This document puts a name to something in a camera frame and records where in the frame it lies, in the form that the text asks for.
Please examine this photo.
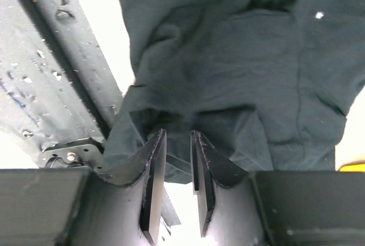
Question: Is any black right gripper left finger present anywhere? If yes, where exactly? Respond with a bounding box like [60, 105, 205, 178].
[1, 130, 167, 245]

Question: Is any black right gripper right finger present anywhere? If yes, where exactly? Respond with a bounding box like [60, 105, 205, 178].
[191, 131, 364, 245]

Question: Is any black t shirt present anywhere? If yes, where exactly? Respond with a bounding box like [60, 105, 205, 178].
[104, 0, 364, 184]

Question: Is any yellow plastic bin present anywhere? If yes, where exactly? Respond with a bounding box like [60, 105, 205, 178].
[339, 162, 365, 172]

